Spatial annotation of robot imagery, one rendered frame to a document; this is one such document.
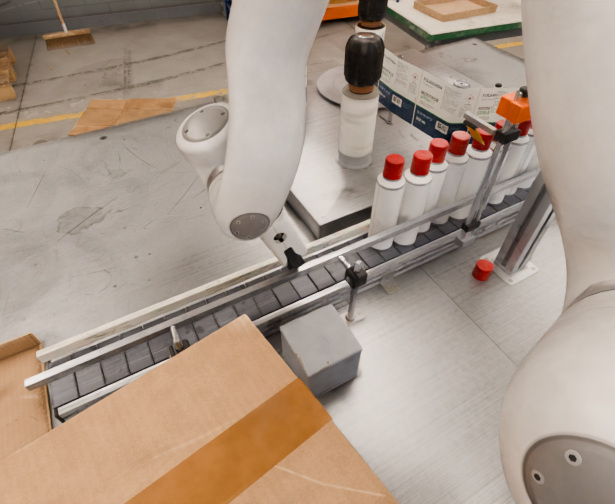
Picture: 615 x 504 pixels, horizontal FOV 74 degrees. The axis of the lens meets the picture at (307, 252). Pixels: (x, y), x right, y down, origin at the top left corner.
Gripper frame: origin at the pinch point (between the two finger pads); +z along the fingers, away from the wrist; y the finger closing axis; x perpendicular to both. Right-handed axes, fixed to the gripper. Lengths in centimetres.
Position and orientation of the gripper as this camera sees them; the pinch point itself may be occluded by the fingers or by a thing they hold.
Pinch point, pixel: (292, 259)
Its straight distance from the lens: 73.0
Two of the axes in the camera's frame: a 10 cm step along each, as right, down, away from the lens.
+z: 3.0, 5.2, 8.0
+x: -8.2, 5.6, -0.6
